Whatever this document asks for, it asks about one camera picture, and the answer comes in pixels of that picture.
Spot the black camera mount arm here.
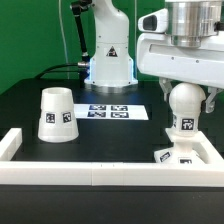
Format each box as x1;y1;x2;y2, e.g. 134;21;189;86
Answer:
70;0;92;62

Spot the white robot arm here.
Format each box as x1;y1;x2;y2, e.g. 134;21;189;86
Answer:
86;0;224;113

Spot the white lamp base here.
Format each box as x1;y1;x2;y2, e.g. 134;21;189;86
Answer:
153;128;205;165

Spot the white U-shaped fence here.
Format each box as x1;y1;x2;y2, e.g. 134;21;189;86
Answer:
0;128;224;187

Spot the white hanging cable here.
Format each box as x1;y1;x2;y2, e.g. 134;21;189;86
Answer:
58;0;71;80

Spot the white lamp shade cone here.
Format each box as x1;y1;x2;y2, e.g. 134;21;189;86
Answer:
38;87;79;143

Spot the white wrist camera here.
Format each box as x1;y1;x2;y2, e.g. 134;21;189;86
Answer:
138;8;168;33

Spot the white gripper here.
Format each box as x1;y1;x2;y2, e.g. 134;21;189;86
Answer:
137;31;224;113

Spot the white sheet with markers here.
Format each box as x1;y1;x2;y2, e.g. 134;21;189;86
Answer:
74;104;148;120

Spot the white lamp bulb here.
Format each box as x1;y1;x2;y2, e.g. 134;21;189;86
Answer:
169;83;206;136

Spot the black cable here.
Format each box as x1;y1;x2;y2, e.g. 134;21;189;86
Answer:
34;60;90;80

